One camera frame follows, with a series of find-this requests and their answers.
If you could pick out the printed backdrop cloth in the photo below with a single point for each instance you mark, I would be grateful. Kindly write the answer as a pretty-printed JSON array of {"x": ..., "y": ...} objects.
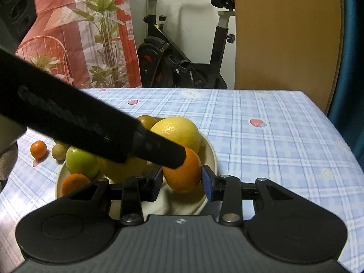
[{"x": 85, "y": 43}]

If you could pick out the blue curtain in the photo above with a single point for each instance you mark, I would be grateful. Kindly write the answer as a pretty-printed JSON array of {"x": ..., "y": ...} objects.
[{"x": 346, "y": 109}]

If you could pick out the cream ceramic plate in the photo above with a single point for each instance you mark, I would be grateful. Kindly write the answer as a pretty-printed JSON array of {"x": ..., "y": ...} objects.
[{"x": 168, "y": 202}]

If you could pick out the kiwi fruit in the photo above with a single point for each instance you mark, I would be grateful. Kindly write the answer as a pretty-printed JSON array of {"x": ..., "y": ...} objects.
[{"x": 59, "y": 151}]

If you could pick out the large orange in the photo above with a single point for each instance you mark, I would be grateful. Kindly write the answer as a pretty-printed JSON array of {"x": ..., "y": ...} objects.
[{"x": 187, "y": 177}]

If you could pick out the blue plaid tablecloth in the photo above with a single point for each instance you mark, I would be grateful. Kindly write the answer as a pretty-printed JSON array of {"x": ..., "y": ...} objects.
[{"x": 281, "y": 135}]

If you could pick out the wooden headboard panel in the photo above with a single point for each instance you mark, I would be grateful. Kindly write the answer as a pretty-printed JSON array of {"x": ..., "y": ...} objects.
[{"x": 289, "y": 45}]

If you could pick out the green apple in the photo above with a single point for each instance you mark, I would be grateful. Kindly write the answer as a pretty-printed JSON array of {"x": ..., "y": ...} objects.
[{"x": 81, "y": 162}]

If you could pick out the large yellow lemon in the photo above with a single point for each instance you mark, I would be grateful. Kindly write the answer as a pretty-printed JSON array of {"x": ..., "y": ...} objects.
[{"x": 179, "y": 130}]

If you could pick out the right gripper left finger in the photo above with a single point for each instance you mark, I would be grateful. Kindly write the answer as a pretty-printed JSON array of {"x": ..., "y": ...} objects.
[{"x": 130, "y": 194}]

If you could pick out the black exercise bike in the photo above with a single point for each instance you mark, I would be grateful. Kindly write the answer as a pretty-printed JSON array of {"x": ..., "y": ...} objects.
[{"x": 164, "y": 64}]

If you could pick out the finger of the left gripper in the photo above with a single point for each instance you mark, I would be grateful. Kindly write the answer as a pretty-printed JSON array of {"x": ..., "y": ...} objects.
[{"x": 157, "y": 149}]

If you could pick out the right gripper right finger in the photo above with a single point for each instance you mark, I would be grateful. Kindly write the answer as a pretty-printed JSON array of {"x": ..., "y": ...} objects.
[{"x": 231, "y": 192}]

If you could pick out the small mandarin orange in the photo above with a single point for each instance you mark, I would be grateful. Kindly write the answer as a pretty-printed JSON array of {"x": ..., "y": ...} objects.
[{"x": 74, "y": 182}]

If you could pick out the gloved hand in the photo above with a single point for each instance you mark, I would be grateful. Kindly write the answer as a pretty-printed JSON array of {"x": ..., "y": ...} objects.
[{"x": 7, "y": 162}]

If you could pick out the brown round fruit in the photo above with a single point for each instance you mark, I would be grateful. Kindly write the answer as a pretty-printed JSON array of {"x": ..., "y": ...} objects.
[{"x": 147, "y": 121}]

